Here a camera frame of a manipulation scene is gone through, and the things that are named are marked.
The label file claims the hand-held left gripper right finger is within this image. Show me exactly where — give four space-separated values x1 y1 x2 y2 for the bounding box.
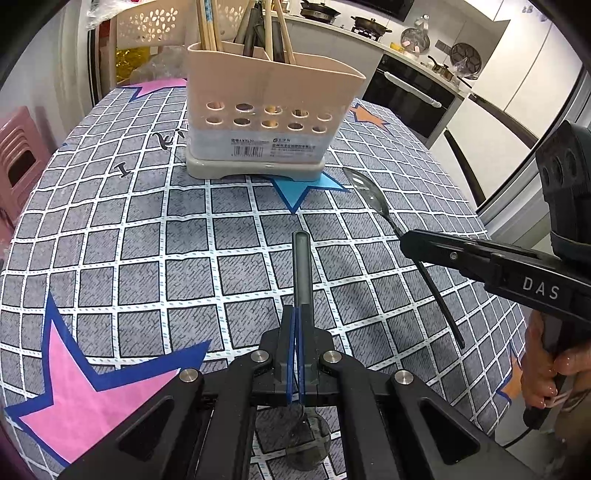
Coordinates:
298 304 518 480

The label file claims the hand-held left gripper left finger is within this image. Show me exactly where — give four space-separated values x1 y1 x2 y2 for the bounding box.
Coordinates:
58 305 298 480

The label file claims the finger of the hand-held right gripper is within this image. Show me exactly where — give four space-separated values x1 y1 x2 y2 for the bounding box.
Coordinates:
409 228 541 260
399 232 497 289

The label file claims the clear slotted spoon black handle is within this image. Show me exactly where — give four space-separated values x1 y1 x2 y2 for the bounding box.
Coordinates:
342 166 466 350

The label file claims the grey handled spoon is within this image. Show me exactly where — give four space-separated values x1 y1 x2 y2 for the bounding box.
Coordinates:
284 231 332 472

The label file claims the beige plastic utensil holder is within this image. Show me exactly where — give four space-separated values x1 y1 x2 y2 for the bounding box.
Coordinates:
185 39 368 181

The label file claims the person's right hand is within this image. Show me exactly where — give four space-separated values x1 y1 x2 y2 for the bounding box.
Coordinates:
521 314 591 409

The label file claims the white refrigerator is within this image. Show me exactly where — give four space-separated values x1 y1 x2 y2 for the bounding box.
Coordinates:
429 0 591 222

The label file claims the black built-in oven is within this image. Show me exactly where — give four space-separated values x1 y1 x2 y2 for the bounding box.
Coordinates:
362 58 472 144

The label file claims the round metal steamer rack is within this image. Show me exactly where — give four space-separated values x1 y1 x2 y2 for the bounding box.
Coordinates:
450 42 482 68
401 28 430 52

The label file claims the small steel saucepan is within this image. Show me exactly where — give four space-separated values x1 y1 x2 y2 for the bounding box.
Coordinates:
427 55 452 78

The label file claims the grey checked star tablecloth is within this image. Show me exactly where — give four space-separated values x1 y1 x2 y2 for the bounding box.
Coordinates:
0 78 529 480

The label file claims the dark pot with lid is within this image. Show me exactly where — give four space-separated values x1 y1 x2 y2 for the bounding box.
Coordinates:
351 16 392 38

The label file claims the black range hood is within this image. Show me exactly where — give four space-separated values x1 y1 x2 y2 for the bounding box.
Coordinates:
318 0 415 22

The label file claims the wooden chopstick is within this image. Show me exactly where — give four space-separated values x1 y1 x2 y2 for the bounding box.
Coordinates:
261 0 274 61
196 0 209 49
205 0 225 52
273 0 297 66

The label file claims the clear plastic bag pile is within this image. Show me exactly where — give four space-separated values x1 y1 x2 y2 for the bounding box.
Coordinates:
129 55 190 87

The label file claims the gold foil bag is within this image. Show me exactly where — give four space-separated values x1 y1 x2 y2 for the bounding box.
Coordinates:
115 48 149 82

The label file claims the pink plastic stool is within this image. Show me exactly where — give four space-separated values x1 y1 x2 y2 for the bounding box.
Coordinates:
0 105 49 227

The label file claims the beige plastic storage cart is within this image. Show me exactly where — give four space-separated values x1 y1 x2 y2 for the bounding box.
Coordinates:
108 0 264 88

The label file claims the dark utensil handle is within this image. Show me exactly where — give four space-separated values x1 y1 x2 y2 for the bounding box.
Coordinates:
270 18 286 63

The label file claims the grey utensil handle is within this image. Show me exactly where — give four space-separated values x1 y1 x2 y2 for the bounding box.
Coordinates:
235 9 259 58

